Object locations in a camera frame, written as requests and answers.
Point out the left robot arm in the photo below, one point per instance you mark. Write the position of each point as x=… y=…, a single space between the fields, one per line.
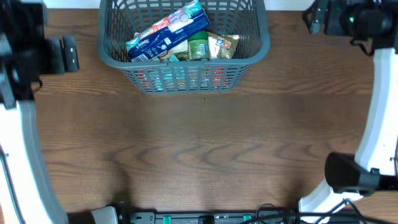
x=27 y=195

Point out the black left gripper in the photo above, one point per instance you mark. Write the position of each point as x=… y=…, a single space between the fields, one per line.
x=56 y=50

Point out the gold foil food bag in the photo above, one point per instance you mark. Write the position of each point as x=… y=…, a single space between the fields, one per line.
x=220 y=47

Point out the green lid spice jar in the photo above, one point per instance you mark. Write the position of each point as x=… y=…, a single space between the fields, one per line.
x=198 y=46

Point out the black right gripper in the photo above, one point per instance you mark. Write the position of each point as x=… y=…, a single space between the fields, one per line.
x=332 y=27

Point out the Kleenex tissue multipack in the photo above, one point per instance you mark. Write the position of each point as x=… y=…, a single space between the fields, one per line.
x=168 y=32

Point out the orange spaghetti packet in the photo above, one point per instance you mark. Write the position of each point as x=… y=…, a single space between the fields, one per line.
x=196 y=80

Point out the grey plastic slotted basket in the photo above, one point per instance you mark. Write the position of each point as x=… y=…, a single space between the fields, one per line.
x=119 y=21

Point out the small teal tissue packet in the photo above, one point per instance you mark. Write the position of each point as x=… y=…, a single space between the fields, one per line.
x=164 y=80

